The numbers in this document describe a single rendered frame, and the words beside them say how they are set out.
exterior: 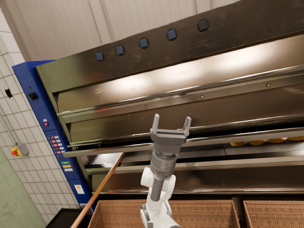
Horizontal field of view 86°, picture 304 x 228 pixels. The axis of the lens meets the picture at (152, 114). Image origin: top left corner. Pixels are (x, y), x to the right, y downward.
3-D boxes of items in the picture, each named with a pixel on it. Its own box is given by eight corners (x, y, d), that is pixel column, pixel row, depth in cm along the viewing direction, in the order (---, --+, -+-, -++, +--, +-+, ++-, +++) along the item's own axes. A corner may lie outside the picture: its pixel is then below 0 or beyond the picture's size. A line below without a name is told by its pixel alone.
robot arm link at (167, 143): (192, 141, 51) (183, 171, 55) (182, 127, 60) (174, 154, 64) (154, 139, 48) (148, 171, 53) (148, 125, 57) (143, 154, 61)
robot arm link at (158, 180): (176, 159, 62) (170, 182, 65) (149, 151, 63) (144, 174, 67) (173, 179, 51) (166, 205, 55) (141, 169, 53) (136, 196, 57)
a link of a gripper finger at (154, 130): (159, 116, 49) (156, 135, 51) (157, 113, 52) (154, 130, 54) (154, 116, 49) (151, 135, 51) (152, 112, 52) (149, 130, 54)
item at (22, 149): (21, 152, 159) (16, 144, 156) (29, 152, 156) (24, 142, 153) (14, 157, 153) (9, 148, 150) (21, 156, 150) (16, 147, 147)
